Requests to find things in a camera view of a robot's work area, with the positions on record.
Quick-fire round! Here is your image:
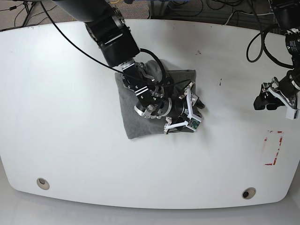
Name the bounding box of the black tripod stand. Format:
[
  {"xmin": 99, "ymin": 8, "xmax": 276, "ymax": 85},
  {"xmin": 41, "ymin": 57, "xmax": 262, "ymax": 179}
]
[{"xmin": 14, "ymin": 1, "xmax": 39, "ymax": 28}]

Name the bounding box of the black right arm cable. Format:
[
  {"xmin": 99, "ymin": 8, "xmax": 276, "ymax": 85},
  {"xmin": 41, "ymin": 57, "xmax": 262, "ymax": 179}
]
[{"xmin": 41, "ymin": 0, "xmax": 195, "ymax": 89}]

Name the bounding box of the red tape marking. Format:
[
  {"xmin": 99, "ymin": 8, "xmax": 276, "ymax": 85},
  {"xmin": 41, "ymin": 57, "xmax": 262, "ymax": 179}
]
[{"xmin": 262, "ymin": 130, "xmax": 284, "ymax": 166}]

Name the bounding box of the grey t-shirt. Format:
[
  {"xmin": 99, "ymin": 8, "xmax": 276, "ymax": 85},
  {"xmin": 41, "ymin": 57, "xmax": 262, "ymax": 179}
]
[{"xmin": 115, "ymin": 60, "xmax": 202, "ymax": 139}]

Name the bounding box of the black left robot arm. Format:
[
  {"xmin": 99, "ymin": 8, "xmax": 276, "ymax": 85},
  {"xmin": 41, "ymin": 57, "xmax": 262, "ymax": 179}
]
[{"xmin": 254, "ymin": 0, "xmax": 300, "ymax": 120}]

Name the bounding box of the white left-arm gripper body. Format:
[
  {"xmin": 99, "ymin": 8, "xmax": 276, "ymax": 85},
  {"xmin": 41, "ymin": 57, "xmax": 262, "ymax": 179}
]
[{"xmin": 262, "ymin": 77, "xmax": 300, "ymax": 120}]

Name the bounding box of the white right-arm gripper body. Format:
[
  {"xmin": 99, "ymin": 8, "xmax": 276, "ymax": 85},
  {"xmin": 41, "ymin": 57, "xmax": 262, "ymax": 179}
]
[{"xmin": 164, "ymin": 81, "xmax": 202, "ymax": 134}]

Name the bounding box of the left table grommet hole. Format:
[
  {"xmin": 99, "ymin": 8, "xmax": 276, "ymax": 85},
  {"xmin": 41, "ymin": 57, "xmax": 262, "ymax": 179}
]
[{"xmin": 37, "ymin": 178, "xmax": 50, "ymax": 190}]

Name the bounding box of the table grommet hole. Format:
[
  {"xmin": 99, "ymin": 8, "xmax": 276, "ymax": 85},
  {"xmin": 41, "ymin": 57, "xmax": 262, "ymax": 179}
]
[
  {"xmin": 37, "ymin": 178, "xmax": 50, "ymax": 190},
  {"xmin": 242, "ymin": 187, "xmax": 256, "ymax": 200}
]

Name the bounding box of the right table grommet hole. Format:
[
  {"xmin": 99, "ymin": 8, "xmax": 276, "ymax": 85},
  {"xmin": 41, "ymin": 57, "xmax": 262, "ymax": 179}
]
[{"xmin": 242, "ymin": 187, "xmax": 256, "ymax": 200}]

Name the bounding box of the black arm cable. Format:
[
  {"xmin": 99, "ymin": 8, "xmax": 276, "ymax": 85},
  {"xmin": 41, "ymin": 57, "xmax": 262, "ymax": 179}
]
[
  {"xmin": 245, "ymin": 0, "xmax": 296, "ymax": 70},
  {"xmin": 41, "ymin": 0, "xmax": 195, "ymax": 89}
]

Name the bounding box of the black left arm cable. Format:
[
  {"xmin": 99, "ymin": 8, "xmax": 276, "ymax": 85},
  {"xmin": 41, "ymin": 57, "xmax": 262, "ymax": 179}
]
[{"xmin": 245, "ymin": 0, "xmax": 296, "ymax": 70}]

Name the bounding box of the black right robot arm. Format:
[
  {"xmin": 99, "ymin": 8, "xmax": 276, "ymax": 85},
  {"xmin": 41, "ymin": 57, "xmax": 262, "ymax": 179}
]
[{"xmin": 56, "ymin": 0, "xmax": 204, "ymax": 139}]

